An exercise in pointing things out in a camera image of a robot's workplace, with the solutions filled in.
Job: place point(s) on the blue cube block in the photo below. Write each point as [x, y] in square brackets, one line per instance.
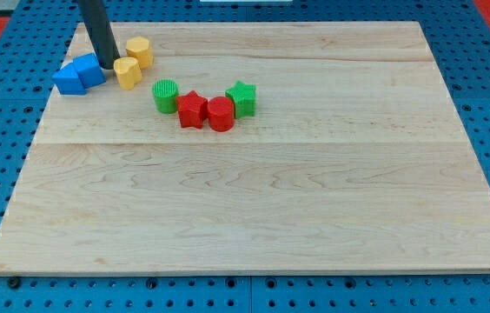
[89, 70]

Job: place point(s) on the blue triangular block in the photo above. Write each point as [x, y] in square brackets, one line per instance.
[68, 81]

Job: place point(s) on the red cylinder block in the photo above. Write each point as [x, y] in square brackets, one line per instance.
[220, 113]

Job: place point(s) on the green star block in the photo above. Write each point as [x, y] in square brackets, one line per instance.
[243, 96]

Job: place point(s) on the red star block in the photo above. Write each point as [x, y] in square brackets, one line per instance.
[191, 110]

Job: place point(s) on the green cylinder block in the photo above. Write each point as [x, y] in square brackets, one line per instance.
[165, 92]

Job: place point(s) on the light wooden board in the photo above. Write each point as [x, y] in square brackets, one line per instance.
[356, 162]

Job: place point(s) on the yellow heart block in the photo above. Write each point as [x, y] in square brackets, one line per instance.
[128, 72]

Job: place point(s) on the yellow hexagon block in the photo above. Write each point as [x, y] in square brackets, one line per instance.
[140, 48]

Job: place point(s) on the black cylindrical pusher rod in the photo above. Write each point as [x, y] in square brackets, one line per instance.
[96, 21]

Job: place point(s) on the blue perforated base mat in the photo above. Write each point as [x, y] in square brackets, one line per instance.
[32, 47]

